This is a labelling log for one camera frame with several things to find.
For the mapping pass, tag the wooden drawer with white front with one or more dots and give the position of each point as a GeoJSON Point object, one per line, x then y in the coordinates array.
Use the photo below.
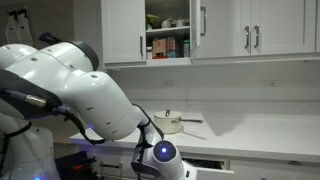
{"type": "Point", "coordinates": [213, 174]}

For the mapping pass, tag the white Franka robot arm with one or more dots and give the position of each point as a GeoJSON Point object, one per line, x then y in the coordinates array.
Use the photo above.
{"type": "Point", "coordinates": [83, 93]}

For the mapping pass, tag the white lower drawer front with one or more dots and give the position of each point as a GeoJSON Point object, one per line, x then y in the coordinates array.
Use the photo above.
{"type": "Point", "coordinates": [113, 160]}

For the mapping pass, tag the cream saucepan lid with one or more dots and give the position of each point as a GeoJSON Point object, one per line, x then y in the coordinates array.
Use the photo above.
{"type": "Point", "coordinates": [167, 115]}

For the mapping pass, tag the small white bottle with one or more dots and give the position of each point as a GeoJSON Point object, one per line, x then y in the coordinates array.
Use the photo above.
{"type": "Point", "coordinates": [149, 53]}

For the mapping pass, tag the brown cardboard food box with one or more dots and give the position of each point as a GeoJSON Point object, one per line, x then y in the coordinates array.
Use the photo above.
{"type": "Point", "coordinates": [159, 46]}

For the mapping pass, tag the red and blue food box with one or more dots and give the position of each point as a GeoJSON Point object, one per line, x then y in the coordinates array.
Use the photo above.
{"type": "Point", "coordinates": [171, 46]}

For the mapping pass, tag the green lidded jar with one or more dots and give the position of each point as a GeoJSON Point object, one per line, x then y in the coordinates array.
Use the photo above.
{"type": "Point", "coordinates": [186, 49]}

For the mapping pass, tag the small pale jar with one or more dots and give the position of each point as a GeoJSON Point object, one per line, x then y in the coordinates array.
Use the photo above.
{"type": "Point", "coordinates": [179, 22]}
{"type": "Point", "coordinates": [166, 23]}

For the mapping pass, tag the green food bag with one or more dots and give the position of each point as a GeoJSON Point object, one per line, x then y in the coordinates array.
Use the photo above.
{"type": "Point", "coordinates": [153, 20]}

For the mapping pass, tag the closed white upper cabinet door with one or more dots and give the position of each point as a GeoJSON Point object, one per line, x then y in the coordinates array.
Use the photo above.
{"type": "Point", "coordinates": [286, 26]}
{"type": "Point", "coordinates": [226, 30]}
{"type": "Point", "coordinates": [123, 30]}

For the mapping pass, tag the open white upper cabinet door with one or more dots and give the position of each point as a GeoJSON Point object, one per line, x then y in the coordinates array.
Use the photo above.
{"type": "Point", "coordinates": [196, 23]}

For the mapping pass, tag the white lower cabinet front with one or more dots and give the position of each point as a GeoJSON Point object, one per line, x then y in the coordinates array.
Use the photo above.
{"type": "Point", "coordinates": [273, 171]}

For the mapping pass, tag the white hanging mitt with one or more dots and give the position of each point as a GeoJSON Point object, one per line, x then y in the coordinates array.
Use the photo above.
{"type": "Point", "coordinates": [11, 30]}
{"type": "Point", "coordinates": [26, 31]}

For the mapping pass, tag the white wall outlet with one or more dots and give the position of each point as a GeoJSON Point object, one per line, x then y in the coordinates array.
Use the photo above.
{"type": "Point", "coordinates": [168, 84]}
{"type": "Point", "coordinates": [271, 83]}

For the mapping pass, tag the white upper cabinet frame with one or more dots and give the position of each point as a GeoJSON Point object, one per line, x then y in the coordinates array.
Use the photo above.
{"type": "Point", "coordinates": [170, 62]}

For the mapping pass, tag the dark blue wall object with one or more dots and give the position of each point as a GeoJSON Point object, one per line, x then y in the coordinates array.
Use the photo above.
{"type": "Point", "coordinates": [48, 38]}

